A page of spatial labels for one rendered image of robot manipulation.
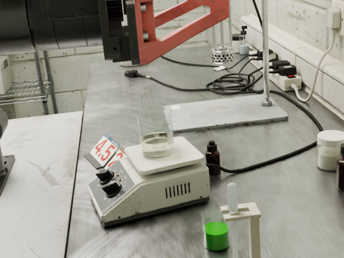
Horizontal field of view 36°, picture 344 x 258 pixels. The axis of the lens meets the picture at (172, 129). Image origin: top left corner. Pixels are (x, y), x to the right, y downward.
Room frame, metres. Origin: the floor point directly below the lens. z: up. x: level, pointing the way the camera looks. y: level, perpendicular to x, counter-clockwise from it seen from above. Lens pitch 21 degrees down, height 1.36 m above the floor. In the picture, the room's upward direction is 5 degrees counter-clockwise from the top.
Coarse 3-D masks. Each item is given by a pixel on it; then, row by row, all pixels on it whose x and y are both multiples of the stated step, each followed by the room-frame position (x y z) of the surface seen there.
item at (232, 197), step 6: (228, 186) 0.57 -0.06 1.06; (234, 186) 0.57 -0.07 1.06; (228, 192) 0.57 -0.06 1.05; (234, 192) 0.57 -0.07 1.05; (228, 198) 0.57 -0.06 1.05; (234, 198) 0.57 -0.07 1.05; (228, 204) 0.57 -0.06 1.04; (234, 204) 0.57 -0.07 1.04; (228, 210) 0.58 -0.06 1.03; (234, 210) 0.57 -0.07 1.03
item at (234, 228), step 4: (228, 184) 0.58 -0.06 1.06; (236, 184) 0.58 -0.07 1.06; (228, 212) 0.58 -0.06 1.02; (232, 224) 0.58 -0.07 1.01; (232, 228) 0.58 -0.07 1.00; (236, 228) 0.58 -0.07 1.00; (232, 232) 0.58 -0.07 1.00; (236, 232) 0.58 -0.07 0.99; (232, 236) 0.58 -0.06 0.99; (236, 236) 0.58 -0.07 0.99; (232, 240) 0.58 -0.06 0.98; (236, 240) 0.58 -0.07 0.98; (232, 244) 0.58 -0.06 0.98; (236, 244) 0.58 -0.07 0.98; (232, 248) 0.58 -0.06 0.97; (236, 248) 0.57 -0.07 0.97; (232, 252) 0.58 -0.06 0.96; (236, 252) 0.57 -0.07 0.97; (236, 256) 0.57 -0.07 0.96
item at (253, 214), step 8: (224, 208) 0.59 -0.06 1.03; (240, 208) 0.58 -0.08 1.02; (248, 208) 0.58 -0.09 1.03; (256, 208) 0.58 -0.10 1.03; (224, 216) 0.57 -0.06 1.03; (232, 216) 0.57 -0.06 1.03; (240, 216) 0.56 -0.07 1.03; (248, 216) 0.56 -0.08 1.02; (256, 216) 0.56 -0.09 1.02; (248, 224) 0.58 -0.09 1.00; (256, 224) 0.57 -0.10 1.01; (256, 232) 0.57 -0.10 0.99; (256, 240) 0.57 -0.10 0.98; (256, 248) 0.57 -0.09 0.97; (256, 256) 0.57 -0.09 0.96
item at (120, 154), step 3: (120, 150) 1.02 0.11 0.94; (117, 153) 1.02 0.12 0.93; (120, 153) 1.01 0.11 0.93; (114, 156) 1.02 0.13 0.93; (117, 156) 1.01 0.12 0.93; (120, 156) 1.01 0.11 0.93; (123, 156) 1.00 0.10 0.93; (114, 159) 1.01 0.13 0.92; (117, 159) 1.00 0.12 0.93; (111, 162) 1.01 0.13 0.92; (114, 162) 1.00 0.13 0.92; (108, 165) 1.01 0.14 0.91
